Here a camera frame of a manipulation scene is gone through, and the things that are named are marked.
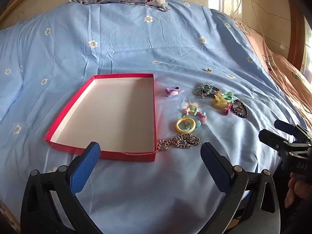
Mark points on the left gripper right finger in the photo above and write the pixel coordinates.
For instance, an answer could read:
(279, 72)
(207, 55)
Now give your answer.
(250, 204)

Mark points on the yellow bangle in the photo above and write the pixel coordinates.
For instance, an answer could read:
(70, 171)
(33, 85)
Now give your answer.
(191, 125)

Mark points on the yellow floral hair claw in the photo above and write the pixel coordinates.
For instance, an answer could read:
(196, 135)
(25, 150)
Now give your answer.
(220, 102)

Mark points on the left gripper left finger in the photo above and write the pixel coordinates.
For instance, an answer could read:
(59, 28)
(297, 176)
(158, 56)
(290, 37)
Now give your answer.
(50, 204)

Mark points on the orange cartoon blanket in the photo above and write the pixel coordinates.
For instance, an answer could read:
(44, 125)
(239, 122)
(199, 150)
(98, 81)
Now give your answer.
(290, 80)

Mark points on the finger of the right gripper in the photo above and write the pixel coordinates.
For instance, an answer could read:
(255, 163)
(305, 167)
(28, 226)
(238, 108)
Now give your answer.
(276, 142)
(285, 127)

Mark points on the blue floral bed sheet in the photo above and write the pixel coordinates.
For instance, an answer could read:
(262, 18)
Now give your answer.
(196, 55)

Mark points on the red shallow cardboard box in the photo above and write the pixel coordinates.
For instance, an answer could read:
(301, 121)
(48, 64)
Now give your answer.
(115, 110)

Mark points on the wooden door frame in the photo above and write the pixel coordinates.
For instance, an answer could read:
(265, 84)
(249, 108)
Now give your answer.
(297, 38)

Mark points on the person's right hand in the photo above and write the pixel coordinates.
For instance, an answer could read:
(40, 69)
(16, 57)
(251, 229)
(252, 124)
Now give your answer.
(296, 188)

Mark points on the pink hair clip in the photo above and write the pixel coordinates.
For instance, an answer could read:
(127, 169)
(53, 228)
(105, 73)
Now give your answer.
(226, 109)

